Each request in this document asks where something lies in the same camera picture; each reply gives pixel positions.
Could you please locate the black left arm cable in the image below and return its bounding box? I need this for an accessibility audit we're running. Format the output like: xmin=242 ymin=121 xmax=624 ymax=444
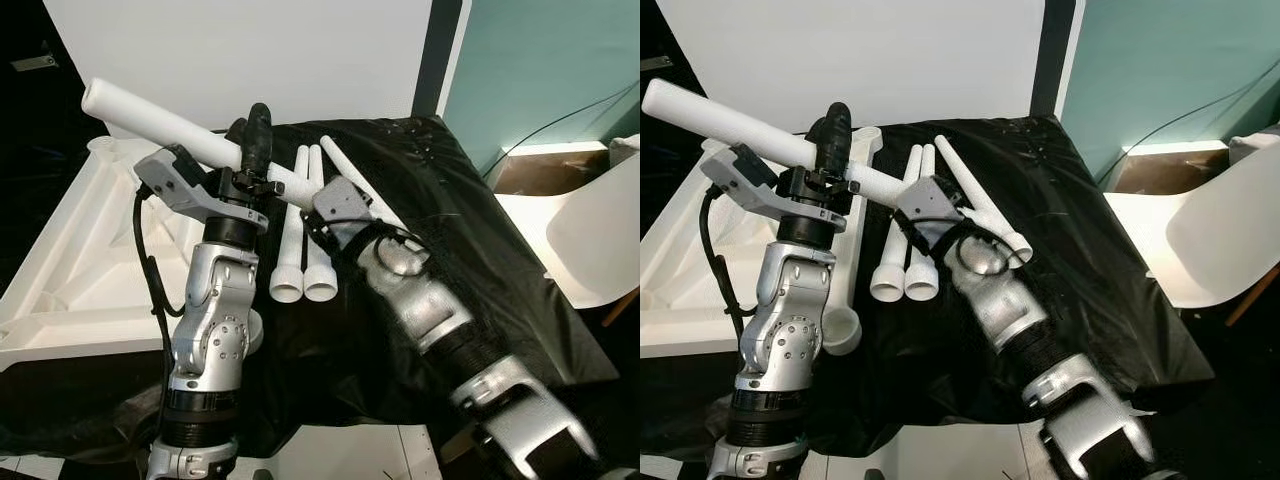
xmin=697 ymin=185 xmax=751 ymax=441
xmin=130 ymin=190 xmax=186 ymax=451

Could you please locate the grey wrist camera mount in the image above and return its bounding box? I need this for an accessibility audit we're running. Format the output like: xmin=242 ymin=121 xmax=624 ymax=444
xmin=895 ymin=177 xmax=966 ymax=241
xmin=312 ymin=177 xmax=373 ymax=236
xmin=133 ymin=145 xmax=269 ymax=236
xmin=700 ymin=143 xmax=849 ymax=236

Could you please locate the large white backdrop panel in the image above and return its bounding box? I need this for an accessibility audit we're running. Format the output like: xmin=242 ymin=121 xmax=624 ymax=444
xmin=42 ymin=0 xmax=434 ymax=136
xmin=655 ymin=0 xmax=1048 ymax=136

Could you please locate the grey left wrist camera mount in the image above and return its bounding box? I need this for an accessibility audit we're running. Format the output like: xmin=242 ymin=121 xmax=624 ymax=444
xmin=700 ymin=143 xmax=849 ymax=236
xmin=133 ymin=145 xmax=269 ymax=236

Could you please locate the thin black wall cable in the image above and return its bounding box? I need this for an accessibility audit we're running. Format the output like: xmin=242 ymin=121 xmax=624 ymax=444
xmin=483 ymin=82 xmax=641 ymax=181
xmin=1098 ymin=65 xmax=1280 ymax=191

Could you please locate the white shell chair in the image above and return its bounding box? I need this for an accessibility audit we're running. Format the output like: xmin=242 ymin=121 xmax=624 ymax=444
xmin=1103 ymin=148 xmax=1280 ymax=326
xmin=495 ymin=150 xmax=641 ymax=326

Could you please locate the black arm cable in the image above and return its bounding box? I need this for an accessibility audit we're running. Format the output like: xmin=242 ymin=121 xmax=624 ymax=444
xmin=130 ymin=190 xmax=186 ymax=451
xmin=340 ymin=222 xmax=433 ymax=281
xmin=945 ymin=228 xmax=1013 ymax=281
xmin=697 ymin=185 xmax=751 ymax=441

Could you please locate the white plastic table top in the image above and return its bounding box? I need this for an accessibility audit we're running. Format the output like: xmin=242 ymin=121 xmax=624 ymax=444
xmin=0 ymin=135 xmax=269 ymax=373
xmin=640 ymin=125 xmax=885 ymax=361

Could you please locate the black table cloth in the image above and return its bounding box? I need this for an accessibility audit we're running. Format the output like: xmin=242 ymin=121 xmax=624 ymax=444
xmin=0 ymin=115 xmax=621 ymax=461
xmin=640 ymin=115 xmax=1216 ymax=461

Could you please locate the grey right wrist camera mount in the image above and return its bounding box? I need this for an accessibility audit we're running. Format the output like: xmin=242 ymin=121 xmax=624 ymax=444
xmin=312 ymin=177 xmax=373 ymax=236
xmin=895 ymin=177 xmax=966 ymax=241

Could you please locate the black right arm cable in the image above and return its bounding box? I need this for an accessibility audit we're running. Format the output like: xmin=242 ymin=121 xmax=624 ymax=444
xmin=945 ymin=228 xmax=1013 ymax=281
xmin=340 ymin=222 xmax=433 ymax=281

